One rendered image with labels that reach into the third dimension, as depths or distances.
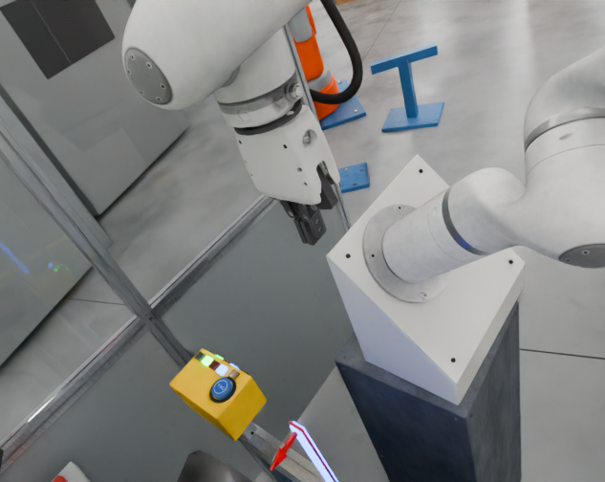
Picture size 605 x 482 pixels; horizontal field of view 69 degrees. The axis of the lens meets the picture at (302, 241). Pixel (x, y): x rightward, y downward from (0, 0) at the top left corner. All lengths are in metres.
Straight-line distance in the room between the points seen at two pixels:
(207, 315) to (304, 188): 1.01
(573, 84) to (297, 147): 0.30
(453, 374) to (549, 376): 1.23
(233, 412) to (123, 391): 0.53
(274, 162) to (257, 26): 0.19
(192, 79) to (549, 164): 0.38
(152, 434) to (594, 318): 1.79
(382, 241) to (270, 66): 0.47
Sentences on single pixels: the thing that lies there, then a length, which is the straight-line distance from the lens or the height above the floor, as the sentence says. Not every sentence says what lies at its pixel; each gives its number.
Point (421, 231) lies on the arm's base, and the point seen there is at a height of 1.28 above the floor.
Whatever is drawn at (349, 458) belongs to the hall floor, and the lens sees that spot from 1.96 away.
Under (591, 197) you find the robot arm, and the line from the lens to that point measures 0.52.
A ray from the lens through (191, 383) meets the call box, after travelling 0.96.
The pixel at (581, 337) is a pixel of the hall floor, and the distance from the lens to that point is 2.20.
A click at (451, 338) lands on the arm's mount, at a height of 1.05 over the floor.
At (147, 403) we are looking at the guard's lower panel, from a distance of 1.44.
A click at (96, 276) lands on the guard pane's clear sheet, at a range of 1.22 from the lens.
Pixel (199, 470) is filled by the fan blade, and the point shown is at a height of 1.21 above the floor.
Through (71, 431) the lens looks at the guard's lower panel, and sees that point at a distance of 1.36.
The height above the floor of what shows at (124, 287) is 1.10.
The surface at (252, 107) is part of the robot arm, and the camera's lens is 0.43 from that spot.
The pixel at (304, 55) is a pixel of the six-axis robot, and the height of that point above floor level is 0.61.
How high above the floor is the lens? 1.75
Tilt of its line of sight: 37 degrees down
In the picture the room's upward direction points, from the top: 23 degrees counter-clockwise
